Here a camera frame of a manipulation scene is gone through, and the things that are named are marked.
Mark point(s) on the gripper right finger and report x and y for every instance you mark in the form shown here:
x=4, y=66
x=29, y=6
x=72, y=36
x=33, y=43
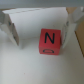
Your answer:
x=68, y=30

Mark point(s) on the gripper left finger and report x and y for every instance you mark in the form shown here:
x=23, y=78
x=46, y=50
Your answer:
x=12, y=31

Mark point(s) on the pink block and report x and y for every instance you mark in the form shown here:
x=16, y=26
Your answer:
x=50, y=41

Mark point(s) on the white plastic box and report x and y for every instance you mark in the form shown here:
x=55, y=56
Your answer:
x=36, y=66

